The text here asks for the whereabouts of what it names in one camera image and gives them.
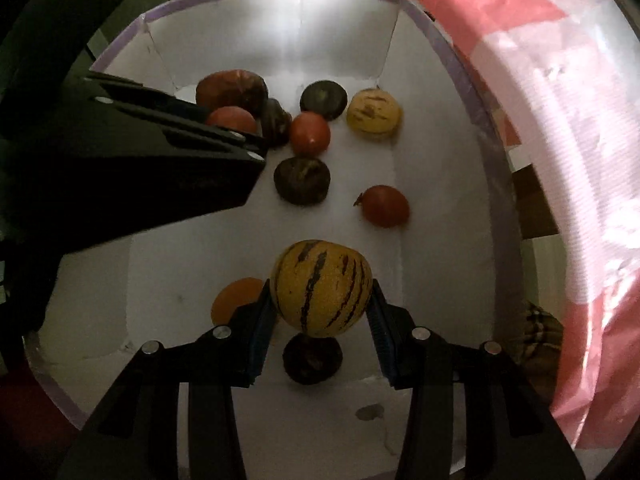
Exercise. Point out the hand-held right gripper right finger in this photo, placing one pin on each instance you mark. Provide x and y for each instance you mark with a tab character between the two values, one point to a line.
382	345

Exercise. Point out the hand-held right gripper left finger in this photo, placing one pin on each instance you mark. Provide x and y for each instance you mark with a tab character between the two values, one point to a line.
260	340

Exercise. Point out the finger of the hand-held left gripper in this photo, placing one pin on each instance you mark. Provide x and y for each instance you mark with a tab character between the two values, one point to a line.
150	96
200	127

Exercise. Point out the small red tomato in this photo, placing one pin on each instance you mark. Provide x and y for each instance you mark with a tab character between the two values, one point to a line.
232	119

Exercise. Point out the large orange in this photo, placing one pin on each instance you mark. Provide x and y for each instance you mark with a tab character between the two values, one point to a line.
235	300

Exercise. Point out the large wrinkled brown fruit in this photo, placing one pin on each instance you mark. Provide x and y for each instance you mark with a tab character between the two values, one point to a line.
230	87

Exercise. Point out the yellow striped pepino melon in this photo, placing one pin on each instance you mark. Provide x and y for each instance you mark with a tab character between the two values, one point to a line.
375	114
322	287

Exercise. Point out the white box with purple rim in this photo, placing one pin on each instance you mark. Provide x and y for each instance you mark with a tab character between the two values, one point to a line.
175	270

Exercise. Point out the plaid cloth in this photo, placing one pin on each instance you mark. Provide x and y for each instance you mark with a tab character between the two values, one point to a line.
542	335

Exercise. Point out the brown panel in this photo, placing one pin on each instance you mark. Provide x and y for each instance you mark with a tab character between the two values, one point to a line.
535	205

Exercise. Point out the red white checked tablecloth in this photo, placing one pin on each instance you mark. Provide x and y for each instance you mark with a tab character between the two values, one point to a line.
575	135

